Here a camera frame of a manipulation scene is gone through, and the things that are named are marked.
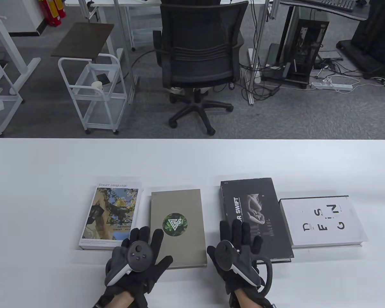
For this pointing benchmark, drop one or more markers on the grey floor plate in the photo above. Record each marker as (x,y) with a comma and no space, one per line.
(330,54)

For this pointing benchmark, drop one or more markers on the white photo cover book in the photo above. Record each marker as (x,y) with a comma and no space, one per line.
(112,211)

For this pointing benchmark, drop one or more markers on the black photo cover book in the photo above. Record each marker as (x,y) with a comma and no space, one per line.
(272,227)

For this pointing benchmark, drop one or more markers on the dark brown table board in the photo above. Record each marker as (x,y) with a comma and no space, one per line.
(83,40)

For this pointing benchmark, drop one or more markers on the white desk leg frame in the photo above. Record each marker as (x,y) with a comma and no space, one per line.
(4,38)

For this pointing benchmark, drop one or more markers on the aluminium frame post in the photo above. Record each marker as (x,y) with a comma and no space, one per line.
(132,93)
(259,41)

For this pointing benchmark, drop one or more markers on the black mesh office chair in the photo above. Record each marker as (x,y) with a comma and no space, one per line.
(199,48)

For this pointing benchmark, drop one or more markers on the person's right forearm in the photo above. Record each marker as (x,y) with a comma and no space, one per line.
(243,301)

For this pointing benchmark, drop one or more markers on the dark grey laptop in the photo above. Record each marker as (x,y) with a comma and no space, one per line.
(272,56)

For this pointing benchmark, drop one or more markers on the person's left hand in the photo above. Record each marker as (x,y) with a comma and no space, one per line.
(155,272)

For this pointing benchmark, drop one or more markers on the white drawer unit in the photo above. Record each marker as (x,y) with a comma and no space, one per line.
(144,25)

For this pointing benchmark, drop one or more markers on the white power strip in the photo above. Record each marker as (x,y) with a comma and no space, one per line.
(333,86)

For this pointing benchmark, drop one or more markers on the white paper cup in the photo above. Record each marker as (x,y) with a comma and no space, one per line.
(97,85)

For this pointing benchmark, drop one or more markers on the person's right hand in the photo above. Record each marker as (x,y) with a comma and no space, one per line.
(240,235)

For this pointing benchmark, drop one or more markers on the black equipment stand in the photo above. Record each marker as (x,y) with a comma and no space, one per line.
(375,38)

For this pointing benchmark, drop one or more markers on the dark keyboard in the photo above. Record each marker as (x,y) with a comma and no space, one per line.
(338,4)

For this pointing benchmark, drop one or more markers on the grey book green circle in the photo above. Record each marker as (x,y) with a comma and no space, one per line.
(176,205)

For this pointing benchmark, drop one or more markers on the white rolling cart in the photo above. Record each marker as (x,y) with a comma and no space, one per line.
(99,114)

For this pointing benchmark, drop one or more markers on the black curved desk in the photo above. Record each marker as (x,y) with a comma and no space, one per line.
(361,14)

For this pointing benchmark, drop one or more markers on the black phone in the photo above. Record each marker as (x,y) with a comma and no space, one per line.
(102,78)

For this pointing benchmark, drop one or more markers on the red fire extinguisher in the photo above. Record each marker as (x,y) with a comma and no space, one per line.
(61,8)
(53,14)

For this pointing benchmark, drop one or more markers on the person's left forearm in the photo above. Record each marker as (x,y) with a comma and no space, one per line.
(123,301)

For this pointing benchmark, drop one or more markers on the grey white controller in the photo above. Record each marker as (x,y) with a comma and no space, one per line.
(139,256)
(227,256)

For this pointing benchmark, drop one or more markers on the white book black letters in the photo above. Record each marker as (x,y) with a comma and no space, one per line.
(324,235)

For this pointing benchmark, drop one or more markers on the black computer tower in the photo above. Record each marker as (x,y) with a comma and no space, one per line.
(308,48)

